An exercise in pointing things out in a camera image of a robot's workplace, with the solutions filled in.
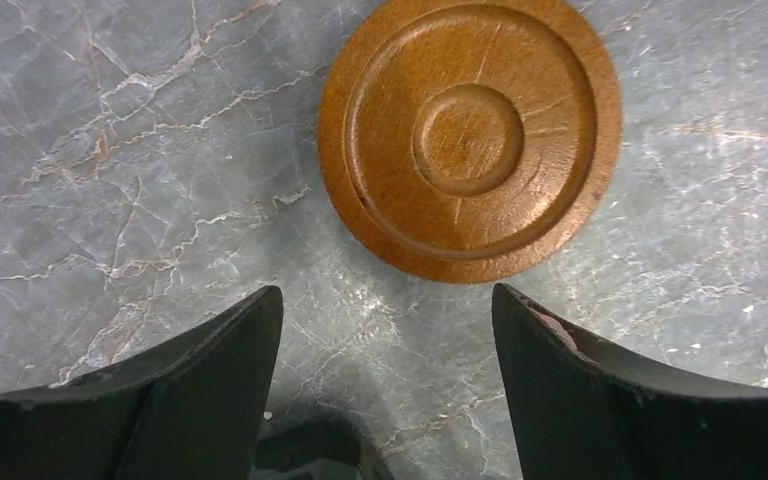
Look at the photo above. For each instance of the brown wooden coaster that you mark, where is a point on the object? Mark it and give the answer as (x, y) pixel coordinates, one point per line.
(467, 141)

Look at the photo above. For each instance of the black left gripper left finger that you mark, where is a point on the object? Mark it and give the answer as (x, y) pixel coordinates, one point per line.
(188, 408)

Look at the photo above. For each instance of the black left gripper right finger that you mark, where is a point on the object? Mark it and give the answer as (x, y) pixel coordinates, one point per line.
(584, 407)

